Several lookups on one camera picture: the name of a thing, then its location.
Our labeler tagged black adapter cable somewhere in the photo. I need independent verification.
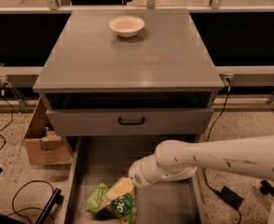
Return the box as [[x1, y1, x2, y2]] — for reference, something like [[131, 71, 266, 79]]
[[203, 77, 243, 224]]

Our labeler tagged white paper bowl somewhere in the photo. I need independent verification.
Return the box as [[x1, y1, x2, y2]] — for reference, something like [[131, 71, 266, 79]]
[[109, 16, 145, 38]]

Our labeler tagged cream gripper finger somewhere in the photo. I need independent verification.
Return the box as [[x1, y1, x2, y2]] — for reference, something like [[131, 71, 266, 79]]
[[104, 177, 134, 202]]

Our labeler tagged black cable at left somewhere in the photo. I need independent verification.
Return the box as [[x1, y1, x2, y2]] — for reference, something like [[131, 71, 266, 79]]
[[0, 81, 16, 154]]

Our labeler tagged black stand leg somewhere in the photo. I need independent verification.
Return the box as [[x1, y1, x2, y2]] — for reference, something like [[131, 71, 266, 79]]
[[259, 180, 274, 196], [35, 189, 63, 224]]

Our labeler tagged black stand leg right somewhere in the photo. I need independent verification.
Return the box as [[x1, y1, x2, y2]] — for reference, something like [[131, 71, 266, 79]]
[[259, 180, 274, 196]]

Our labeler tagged black looped floor cable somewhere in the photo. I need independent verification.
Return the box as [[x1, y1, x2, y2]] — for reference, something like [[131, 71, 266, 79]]
[[7, 180, 57, 224]]

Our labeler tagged grey open lower drawer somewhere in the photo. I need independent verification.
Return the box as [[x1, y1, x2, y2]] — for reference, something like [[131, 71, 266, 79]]
[[60, 136, 206, 224]]

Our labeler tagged brown cardboard box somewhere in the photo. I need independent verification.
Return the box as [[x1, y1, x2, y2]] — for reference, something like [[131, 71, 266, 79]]
[[23, 99, 72, 165]]

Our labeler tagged black stand leg left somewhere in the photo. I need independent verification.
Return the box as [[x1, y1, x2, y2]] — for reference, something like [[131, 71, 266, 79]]
[[35, 189, 63, 224]]

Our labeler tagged green rice chip bag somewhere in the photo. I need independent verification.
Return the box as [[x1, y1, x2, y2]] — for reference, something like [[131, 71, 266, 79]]
[[86, 183, 138, 224]]

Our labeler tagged black power adapter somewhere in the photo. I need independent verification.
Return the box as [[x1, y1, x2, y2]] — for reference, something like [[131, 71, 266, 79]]
[[220, 187, 243, 210]]

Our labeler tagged black drawer handle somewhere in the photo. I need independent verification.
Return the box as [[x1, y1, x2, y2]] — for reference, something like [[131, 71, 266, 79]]
[[117, 117, 145, 126]]

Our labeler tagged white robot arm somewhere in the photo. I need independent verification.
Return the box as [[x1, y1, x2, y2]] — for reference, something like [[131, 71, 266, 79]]
[[104, 135, 274, 224]]

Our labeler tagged grey drawer cabinet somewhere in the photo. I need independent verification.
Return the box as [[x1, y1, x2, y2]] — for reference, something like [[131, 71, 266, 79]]
[[34, 8, 223, 152]]

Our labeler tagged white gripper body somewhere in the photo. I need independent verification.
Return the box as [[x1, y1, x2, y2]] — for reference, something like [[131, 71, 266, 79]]
[[129, 155, 158, 188]]

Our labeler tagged grey closed upper drawer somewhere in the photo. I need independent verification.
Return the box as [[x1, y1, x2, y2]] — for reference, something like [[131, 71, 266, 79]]
[[47, 108, 213, 136]]

